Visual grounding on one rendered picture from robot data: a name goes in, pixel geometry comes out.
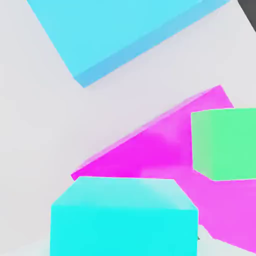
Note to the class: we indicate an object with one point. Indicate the small cyan cube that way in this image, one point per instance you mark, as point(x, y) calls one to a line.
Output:
point(124, 224)

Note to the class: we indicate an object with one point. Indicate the small green cube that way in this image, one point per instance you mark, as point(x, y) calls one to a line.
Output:
point(226, 144)

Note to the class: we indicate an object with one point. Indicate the large light blue box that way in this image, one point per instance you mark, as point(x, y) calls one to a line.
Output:
point(112, 34)

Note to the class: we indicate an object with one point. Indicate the large magenta box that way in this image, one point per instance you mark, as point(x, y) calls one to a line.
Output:
point(160, 156)

